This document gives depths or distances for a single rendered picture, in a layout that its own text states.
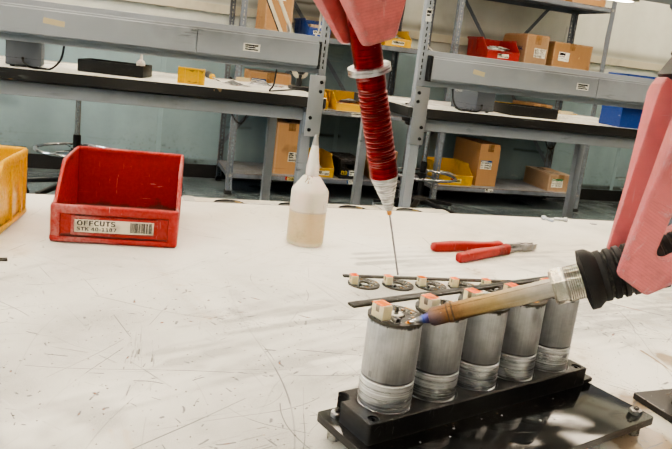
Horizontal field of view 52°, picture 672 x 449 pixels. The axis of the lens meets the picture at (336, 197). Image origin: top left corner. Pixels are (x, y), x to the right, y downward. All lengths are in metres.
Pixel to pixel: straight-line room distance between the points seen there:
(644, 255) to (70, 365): 0.28
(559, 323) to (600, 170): 5.70
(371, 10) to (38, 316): 0.29
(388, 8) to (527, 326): 0.18
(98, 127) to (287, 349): 4.34
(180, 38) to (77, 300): 2.13
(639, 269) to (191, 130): 4.51
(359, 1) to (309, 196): 0.39
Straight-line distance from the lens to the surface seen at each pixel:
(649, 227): 0.28
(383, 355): 0.31
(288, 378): 0.38
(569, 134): 3.26
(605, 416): 0.39
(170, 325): 0.44
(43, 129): 4.74
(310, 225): 0.62
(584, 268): 0.29
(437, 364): 0.33
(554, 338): 0.39
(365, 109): 0.26
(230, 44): 2.58
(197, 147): 4.76
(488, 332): 0.34
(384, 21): 0.25
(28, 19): 2.57
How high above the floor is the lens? 0.92
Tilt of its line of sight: 12 degrees down
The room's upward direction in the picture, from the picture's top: 7 degrees clockwise
